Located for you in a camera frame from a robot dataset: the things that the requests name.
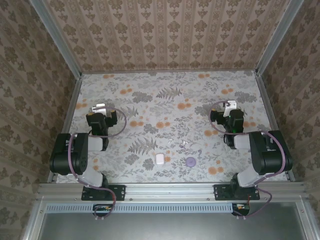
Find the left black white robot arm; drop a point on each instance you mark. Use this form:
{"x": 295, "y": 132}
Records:
{"x": 62, "y": 155}

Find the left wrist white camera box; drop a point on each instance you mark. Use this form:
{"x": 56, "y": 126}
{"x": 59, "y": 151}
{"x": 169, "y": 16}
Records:
{"x": 99, "y": 108}

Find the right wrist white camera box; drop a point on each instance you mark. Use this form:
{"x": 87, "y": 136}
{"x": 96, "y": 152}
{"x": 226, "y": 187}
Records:
{"x": 231, "y": 106}

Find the aluminium side rail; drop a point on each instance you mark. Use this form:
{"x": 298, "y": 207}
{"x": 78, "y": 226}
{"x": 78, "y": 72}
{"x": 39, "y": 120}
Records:
{"x": 66, "y": 125}
{"x": 270, "y": 112}

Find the aluminium corner post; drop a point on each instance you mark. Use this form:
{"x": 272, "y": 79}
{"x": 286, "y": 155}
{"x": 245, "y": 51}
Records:
{"x": 277, "y": 37}
{"x": 59, "y": 40}

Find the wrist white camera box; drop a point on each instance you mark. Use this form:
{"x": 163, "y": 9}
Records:
{"x": 99, "y": 108}
{"x": 231, "y": 106}

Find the wide aluminium mounting rail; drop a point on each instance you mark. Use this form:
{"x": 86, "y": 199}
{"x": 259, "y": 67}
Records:
{"x": 170, "y": 191}

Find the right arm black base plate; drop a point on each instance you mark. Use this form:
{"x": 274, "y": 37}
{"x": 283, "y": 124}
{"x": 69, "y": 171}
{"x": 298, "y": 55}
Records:
{"x": 220, "y": 192}

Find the white earbud charging case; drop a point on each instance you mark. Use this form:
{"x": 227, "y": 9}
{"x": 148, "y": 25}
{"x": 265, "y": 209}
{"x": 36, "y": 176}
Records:
{"x": 160, "y": 159}

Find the thin aluminium wall rail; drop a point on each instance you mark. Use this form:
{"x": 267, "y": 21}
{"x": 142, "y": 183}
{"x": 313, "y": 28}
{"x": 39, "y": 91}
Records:
{"x": 170, "y": 71}

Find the aluminium lower frame bar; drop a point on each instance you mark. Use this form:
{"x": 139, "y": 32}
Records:
{"x": 33, "y": 222}
{"x": 303, "y": 217}

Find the grey sheet metal panel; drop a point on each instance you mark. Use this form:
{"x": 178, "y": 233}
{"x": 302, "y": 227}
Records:
{"x": 170, "y": 227}

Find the purple earbud charging case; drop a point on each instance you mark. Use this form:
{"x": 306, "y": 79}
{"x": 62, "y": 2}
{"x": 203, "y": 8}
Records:
{"x": 190, "y": 162}

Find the black connector board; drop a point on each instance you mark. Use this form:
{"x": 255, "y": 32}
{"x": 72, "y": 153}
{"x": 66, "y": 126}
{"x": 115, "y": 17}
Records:
{"x": 241, "y": 208}
{"x": 103, "y": 208}

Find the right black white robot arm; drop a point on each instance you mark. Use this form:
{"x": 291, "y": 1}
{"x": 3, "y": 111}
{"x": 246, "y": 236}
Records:
{"x": 272, "y": 155}

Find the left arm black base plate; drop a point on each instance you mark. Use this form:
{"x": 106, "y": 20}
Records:
{"x": 120, "y": 192}

